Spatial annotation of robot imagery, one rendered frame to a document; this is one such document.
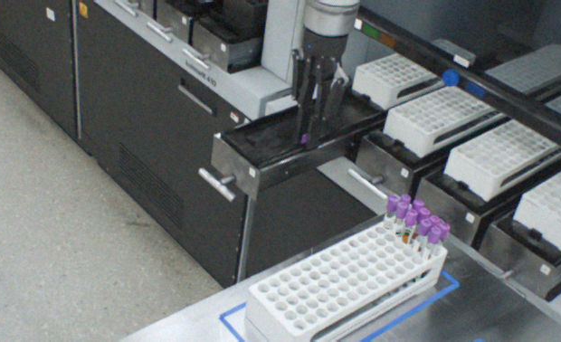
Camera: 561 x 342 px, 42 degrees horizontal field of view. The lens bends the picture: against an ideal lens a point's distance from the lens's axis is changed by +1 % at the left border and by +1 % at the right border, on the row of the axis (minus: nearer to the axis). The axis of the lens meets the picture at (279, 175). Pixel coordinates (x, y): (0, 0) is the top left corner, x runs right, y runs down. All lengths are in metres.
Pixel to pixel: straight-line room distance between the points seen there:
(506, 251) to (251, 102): 0.68
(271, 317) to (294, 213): 0.75
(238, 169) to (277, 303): 0.44
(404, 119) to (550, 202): 0.30
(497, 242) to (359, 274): 0.36
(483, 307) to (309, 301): 0.29
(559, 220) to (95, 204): 1.59
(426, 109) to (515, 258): 0.35
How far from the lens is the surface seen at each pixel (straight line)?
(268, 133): 1.39
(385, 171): 1.41
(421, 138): 1.38
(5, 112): 2.92
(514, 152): 1.41
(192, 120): 1.89
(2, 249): 2.33
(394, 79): 1.53
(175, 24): 1.84
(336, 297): 0.98
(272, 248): 1.79
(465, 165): 1.34
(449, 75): 1.33
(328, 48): 1.24
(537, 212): 1.29
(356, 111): 1.51
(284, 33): 1.66
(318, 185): 1.57
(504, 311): 1.13
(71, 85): 2.47
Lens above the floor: 1.57
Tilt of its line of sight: 37 degrees down
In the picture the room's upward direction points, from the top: 9 degrees clockwise
